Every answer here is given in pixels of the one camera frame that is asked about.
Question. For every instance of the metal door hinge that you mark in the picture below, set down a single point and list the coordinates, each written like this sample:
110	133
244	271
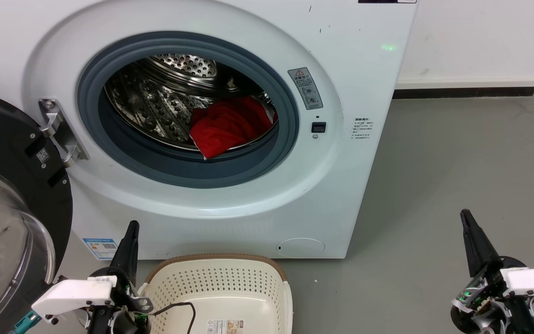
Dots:
63	134

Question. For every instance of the white front-load washing machine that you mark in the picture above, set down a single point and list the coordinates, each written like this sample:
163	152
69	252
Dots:
230	218

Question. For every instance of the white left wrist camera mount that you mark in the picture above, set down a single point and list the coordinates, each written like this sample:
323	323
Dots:
72	293

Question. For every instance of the small printed text label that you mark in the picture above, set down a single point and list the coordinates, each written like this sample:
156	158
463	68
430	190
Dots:
363	128

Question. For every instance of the printed product package label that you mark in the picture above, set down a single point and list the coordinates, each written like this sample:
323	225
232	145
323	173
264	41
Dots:
224	327

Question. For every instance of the QR code sticker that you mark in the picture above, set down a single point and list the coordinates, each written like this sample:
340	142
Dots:
43	155

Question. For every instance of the black door latch socket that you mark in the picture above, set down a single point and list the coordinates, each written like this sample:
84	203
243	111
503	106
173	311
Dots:
319	127

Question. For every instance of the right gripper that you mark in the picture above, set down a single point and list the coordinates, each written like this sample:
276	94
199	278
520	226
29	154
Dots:
489	297

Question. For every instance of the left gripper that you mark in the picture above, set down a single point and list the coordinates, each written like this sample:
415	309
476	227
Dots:
121	322

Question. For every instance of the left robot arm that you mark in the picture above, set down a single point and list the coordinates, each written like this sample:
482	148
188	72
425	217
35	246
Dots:
25	322

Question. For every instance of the black washer door with glass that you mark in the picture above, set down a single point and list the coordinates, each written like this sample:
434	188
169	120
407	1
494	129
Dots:
12	153

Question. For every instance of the grey rubber door gasket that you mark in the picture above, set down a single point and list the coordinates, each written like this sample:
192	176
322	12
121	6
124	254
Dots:
179	169

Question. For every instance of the stainless steel washing machine drum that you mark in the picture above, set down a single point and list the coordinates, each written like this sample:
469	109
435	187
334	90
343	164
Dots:
155	106

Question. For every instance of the white and black baseboard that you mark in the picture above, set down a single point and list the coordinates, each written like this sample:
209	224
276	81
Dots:
466	88

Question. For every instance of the red cloth garment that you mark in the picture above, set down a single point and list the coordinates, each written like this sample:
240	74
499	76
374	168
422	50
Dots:
227	125

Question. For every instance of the cream perforated laundry basket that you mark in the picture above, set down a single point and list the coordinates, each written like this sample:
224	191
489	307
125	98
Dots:
230	287

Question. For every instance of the blue energy label sticker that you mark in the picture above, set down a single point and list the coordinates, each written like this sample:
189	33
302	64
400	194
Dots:
101	248

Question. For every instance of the round drain filter cover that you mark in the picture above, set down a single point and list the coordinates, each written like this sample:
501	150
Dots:
300	247

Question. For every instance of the grey warning sticker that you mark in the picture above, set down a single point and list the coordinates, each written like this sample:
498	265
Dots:
306	88

